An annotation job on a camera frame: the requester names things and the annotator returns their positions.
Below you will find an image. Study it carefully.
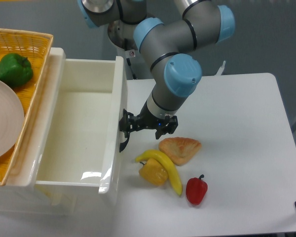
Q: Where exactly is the yellow woven basket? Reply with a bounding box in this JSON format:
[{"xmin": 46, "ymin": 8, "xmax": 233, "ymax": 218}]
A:
[{"xmin": 0, "ymin": 28, "xmax": 53, "ymax": 186}]

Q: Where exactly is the white drawer cabinet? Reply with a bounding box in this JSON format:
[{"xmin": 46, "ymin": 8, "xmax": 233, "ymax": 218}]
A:
[{"xmin": 0, "ymin": 47, "xmax": 66, "ymax": 214}]

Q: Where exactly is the red bell pepper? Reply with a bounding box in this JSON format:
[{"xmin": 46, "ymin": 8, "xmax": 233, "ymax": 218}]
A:
[{"xmin": 185, "ymin": 174, "xmax": 208, "ymax": 205}]

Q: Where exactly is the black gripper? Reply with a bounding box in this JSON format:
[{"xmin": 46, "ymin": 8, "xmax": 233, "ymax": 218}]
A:
[{"xmin": 119, "ymin": 102, "xmax": 178, "ymax": 140}]

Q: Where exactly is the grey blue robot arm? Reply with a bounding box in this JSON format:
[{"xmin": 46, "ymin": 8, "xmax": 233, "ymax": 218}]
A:
[{"xmin": 78, "ymin": 0, "xmax": 235, "ymax": 138}]

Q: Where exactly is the yellow bell pepper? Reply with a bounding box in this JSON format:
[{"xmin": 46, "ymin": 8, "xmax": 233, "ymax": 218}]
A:
[{"xmin": 139, "ymin": 158, "xmax": 168, "ymax": 186}]

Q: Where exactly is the yellow banana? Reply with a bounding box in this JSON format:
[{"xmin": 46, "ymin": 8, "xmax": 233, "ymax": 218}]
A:
[{"xmin": 134, "ymin": 150, "xmax": 183, "ymax": 197}]

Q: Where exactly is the green bell pepper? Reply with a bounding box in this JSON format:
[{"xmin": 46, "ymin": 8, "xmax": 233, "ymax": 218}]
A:
[{"xmin": 0, "ymin": 53, "xmax": 34, "ymax": 88}]

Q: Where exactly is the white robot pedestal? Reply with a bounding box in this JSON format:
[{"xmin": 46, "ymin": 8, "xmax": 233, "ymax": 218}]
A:
[{"xmin": 108, "ymin": 20, "xmax": 152, "ymax": 80}]

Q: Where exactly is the beige round plate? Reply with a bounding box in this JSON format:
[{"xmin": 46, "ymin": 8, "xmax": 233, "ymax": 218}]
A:
[{"xmin": 0, "ymin": 81, "xmax": 24, "ymax": 156}]

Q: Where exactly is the brown bread pastry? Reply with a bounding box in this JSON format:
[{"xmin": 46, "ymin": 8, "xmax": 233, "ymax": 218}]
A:
[{"xmin": 158, "ymin": 137, "xmax": 202, "ymax": 166}]

